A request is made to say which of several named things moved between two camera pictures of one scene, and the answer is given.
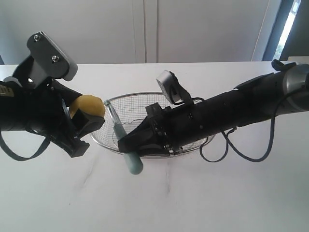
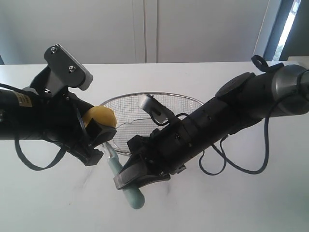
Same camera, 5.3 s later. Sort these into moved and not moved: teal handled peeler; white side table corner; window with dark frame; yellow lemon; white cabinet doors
Moved: yellow lemon; teal handled peeler
Not moved: window with dark frame; white side table corner; white cabinet doors
